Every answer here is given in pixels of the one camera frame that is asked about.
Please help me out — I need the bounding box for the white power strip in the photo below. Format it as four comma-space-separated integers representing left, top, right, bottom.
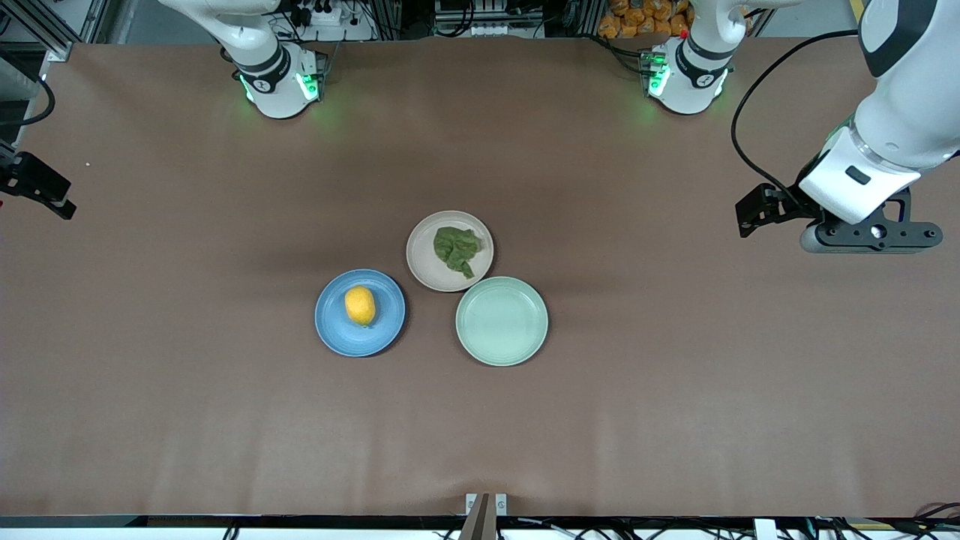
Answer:
289, 0, 353, 27

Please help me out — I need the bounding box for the metal bracket with wedge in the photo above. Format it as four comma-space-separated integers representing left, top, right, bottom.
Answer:
459, 493, 509, 540

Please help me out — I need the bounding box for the green lettuce leaf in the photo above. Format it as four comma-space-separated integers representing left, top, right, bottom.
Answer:
433, 226, 485, 281

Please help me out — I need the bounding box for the blue plate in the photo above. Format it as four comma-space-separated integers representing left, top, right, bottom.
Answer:
314, 268, 407, 358

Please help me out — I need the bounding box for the yellow lemon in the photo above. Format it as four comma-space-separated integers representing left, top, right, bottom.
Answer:
344, 285, 377, 328

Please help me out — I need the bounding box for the white electronics unit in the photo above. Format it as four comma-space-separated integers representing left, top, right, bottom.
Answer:
435, 0, 545, 38

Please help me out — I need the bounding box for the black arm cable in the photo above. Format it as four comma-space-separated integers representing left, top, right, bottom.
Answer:
731, 28, 860, 203
0, 73, 56, 128

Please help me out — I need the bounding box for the beige plate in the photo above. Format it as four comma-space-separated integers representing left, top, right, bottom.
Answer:
406, 210, 495, 293

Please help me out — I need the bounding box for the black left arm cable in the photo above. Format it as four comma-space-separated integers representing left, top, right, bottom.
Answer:
731, 28, 860, 203

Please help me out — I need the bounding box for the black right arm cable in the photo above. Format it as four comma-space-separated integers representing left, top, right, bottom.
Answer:
0, 73, 56, 128

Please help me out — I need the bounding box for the pale green plate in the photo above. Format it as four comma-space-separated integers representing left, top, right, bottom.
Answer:
455, 276, 549, 368

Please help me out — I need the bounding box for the aluminium frame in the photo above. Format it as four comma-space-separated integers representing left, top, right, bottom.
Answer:
0, 0, 121, 151

